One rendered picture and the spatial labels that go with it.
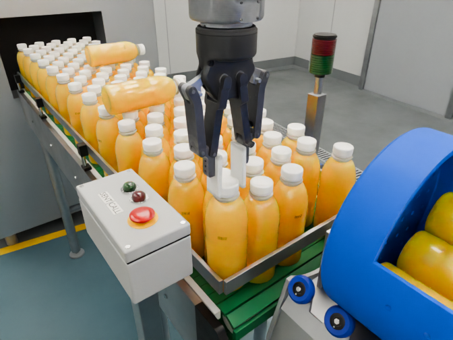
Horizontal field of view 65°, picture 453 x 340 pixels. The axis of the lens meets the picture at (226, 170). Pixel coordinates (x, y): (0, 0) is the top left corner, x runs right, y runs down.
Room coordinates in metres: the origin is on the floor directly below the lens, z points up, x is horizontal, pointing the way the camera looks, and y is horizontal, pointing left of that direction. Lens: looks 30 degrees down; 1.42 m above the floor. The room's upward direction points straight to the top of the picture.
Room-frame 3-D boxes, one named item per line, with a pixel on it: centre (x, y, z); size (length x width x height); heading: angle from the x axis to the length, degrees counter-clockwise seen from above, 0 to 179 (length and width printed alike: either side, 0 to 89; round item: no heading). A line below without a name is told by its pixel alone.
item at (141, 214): (0.41, 0.12, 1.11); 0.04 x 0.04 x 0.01
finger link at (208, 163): (0.43, 0.03, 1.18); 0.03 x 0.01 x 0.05; 127
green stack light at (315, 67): (0.99, -0.26, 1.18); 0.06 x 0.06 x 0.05
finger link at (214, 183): (0.44, 0.02, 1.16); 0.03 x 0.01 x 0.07; 37
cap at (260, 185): (0.50, -0.06, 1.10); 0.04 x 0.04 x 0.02
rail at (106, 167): (1.04, 0.49, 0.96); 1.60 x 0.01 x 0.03; 37
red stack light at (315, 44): (0.99, -0.26, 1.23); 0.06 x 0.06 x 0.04
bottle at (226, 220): (0.46, 0.00, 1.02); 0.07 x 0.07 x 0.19
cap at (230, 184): (0.46, 0.00, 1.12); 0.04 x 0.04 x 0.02
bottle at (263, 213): (0.50, -0.06, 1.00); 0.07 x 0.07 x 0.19
